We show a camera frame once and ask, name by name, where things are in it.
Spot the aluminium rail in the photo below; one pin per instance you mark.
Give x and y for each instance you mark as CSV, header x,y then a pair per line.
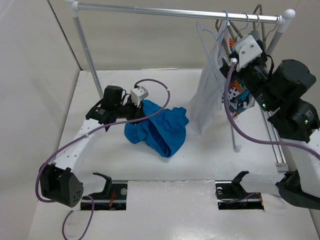
x,y
280,160

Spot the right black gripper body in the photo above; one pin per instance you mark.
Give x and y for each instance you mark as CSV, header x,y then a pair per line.
x,y
254,77

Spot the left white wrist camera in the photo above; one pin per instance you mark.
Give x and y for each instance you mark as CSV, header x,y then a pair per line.
x,y
137,94

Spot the patterned blue orange shirt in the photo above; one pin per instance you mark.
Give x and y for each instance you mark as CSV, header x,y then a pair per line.
x,y
239,98

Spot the blue t shirt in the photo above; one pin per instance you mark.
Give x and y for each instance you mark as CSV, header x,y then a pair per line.
x,y
165,132

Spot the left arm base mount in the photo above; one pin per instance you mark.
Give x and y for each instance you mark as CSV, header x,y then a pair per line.
x,y
103,195

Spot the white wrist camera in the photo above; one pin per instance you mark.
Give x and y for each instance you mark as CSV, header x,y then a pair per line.
x,y
137,94
248,50

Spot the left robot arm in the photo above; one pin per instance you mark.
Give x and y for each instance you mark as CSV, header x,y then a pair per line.
x,y
62,181

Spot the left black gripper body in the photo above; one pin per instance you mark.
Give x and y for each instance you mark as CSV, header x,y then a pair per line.
x,y
130,111

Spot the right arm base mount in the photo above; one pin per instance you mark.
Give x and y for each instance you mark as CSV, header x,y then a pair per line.
x,y
232,196

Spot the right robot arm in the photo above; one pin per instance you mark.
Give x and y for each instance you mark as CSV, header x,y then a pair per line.
x,y
278,90

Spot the white t shirt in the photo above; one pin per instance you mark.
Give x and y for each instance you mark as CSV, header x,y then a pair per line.
x,y
208,99

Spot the silver clothes rack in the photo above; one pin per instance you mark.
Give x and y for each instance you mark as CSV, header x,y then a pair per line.
x,y
281,23

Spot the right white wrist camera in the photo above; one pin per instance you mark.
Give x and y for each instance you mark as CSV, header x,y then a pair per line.
x,y
248,50

